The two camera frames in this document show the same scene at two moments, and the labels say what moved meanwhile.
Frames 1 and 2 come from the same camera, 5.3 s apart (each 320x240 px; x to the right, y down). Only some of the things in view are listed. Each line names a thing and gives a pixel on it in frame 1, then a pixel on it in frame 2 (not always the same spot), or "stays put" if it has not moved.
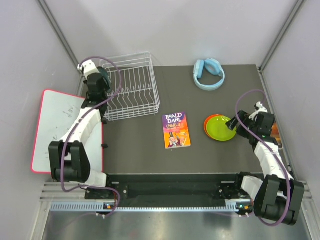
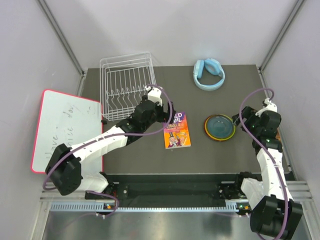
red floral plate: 204,126 stays put
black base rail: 204,186 stays put
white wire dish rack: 133,91 stays put
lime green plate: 218,130 stays put
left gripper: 105,85 to 164,116
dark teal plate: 104,74 to 220,127
